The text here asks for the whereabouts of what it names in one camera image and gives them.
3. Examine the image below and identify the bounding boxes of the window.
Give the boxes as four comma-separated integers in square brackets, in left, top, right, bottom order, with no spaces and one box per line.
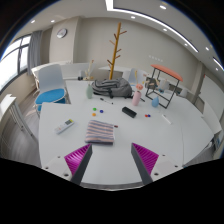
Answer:
[0,34,33,93]

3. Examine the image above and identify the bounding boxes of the black white marker pen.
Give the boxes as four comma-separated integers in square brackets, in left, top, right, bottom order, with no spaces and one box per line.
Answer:
[99,97,114,105]

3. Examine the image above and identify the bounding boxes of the black rectangular box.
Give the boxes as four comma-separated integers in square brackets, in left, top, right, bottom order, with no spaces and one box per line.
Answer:
[121,106,138,119]

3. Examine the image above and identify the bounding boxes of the ceiling light strip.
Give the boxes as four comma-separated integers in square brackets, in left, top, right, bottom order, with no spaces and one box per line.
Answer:
[104,0,200,54]

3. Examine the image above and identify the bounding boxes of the black frame orange top table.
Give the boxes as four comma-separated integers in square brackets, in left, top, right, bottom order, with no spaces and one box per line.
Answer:
[145,63,184,110]

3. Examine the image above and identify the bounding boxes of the white chair with blue seat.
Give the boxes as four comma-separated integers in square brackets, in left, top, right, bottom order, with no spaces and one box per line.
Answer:
[34,63,70,113]

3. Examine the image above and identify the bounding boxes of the white remote control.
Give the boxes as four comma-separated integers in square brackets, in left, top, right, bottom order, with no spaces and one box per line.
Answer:
[54,118,75,135]

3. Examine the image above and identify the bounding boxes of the small blue vase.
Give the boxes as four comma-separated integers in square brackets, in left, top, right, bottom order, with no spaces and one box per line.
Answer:
[151,95,160,108]

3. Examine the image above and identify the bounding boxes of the grey backpack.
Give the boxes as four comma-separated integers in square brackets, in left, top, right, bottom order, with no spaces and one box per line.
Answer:
[90,77,134,100]

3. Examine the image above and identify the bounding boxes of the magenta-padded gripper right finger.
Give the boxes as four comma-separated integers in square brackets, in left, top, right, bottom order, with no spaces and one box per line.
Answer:
[130,142,183,186]

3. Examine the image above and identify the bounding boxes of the grey curtain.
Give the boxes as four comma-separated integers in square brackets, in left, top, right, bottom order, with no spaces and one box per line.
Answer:
[27,29,44,76]

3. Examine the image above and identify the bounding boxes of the ceiling spot lights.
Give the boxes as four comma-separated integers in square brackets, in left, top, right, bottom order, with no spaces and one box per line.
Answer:
[29,3,223,73]

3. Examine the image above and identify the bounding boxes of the green vase with dried flowers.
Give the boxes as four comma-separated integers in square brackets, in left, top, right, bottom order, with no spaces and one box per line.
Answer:
[84,59,96,100]

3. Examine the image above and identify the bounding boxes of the striped pink grey towel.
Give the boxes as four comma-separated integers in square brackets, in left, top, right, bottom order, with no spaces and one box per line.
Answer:
[84,119,116,146]

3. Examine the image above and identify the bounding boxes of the pink vase with flowers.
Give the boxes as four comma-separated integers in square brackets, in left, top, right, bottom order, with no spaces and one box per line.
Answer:
[131,70,145,107]

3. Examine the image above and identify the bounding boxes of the wooden coat rack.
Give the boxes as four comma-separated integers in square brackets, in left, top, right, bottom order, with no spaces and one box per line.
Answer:
[106,21,128,81]

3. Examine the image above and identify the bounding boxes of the white side desk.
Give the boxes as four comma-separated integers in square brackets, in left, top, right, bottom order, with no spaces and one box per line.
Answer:
[0,94,38,143]

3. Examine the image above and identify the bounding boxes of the round wall clock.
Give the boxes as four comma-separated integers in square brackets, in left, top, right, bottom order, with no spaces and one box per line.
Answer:
[56,27,68,39]

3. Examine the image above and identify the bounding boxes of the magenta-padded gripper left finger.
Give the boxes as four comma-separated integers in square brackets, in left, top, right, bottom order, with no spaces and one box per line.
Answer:
[41,143,94,186]

